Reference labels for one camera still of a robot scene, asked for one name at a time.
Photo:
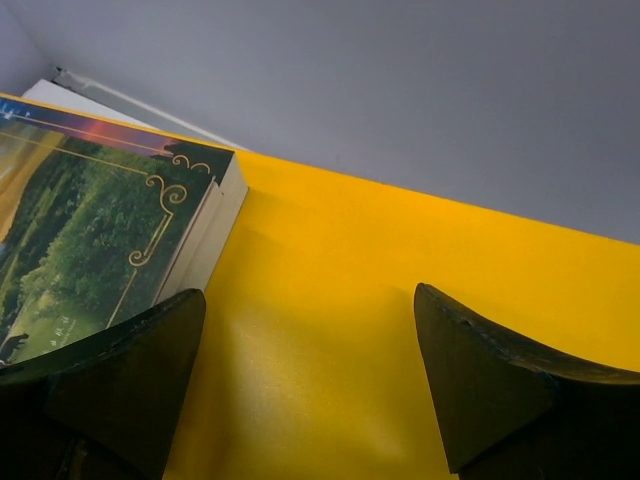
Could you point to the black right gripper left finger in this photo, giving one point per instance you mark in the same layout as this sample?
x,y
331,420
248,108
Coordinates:
x,y
107,406

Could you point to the blue yellow wooden bookshelf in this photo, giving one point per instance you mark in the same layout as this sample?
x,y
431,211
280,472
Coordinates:
x,y
309,365

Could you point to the Animal Farm book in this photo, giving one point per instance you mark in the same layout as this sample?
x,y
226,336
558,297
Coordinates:
x,y
92,214

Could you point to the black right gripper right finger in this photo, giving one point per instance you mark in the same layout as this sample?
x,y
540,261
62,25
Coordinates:
x,y
509,407

